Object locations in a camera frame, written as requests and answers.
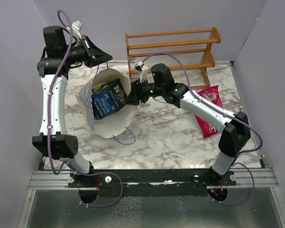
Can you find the orange wooden rack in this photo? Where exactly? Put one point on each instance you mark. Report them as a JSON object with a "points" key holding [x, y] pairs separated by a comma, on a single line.
{"points": [[193, 48]]}

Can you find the checkered paper bag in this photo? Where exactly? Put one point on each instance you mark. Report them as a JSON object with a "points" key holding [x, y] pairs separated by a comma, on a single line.
{"points": [[112, 125]]}

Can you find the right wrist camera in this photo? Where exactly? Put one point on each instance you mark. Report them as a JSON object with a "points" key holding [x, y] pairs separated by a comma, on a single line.
{"points": [[143, 70]]}

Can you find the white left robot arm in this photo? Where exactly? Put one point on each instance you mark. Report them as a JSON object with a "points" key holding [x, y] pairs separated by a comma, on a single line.
{"points": [[57, 59]]}

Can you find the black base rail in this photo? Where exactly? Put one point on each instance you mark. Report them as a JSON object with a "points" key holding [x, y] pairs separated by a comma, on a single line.
{"points": [[150, 182]]}

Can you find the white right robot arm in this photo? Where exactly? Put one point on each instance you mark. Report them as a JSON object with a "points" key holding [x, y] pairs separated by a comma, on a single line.
{"points": [[232, 127]]}

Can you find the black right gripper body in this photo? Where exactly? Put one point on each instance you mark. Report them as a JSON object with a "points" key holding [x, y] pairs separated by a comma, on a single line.
{"points": [[147, 90]]}

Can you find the green snack packet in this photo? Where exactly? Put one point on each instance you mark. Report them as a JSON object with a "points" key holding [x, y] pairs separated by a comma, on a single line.
{"points": [[99, 88]]}

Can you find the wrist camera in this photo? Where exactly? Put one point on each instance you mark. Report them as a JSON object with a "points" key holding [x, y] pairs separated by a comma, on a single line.
{"points": [[143, 70], [77, 25]]}

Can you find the blue kettle chips bag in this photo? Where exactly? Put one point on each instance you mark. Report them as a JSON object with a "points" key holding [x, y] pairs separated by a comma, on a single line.
{"points": [[109, 101]]}

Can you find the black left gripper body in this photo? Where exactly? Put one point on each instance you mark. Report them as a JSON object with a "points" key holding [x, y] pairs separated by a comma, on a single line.
{"points": [[79, 54]]}

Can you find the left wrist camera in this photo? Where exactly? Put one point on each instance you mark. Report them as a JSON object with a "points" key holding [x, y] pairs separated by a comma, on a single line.
{"points": [[77, 25]]}

